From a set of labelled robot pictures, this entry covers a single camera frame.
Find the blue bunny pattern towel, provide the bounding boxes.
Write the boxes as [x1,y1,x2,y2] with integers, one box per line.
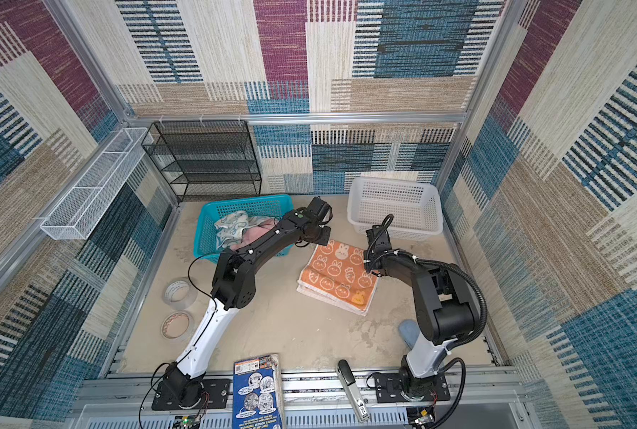
[214,210,268,250]

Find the white plastic basket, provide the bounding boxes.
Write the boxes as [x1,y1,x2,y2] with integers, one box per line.
[347,177,444,241]

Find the blue printed package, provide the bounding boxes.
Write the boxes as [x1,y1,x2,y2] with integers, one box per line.
[231,353,286,429]

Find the white wire mesh tray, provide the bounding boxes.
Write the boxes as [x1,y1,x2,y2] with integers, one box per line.
[41,128,147,241]

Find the teal plastic basket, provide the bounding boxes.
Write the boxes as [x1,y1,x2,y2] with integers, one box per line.
[193,195,293,262]

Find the orange bunny pattern towel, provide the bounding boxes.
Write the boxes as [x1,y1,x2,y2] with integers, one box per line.
[297,240,379,316]

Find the black silver stapler tool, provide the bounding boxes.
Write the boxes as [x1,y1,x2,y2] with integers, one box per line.
[336,359,370,423]

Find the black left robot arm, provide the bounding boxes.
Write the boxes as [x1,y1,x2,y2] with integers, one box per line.
[151,197,332,411]

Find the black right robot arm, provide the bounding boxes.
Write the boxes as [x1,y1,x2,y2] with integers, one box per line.
[364,225,488,400]

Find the pink terry towel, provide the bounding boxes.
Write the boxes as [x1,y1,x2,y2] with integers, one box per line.
[230,218,277,250]

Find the black wire shelf rack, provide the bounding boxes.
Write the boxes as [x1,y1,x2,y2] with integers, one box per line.
[142,120,262,203]

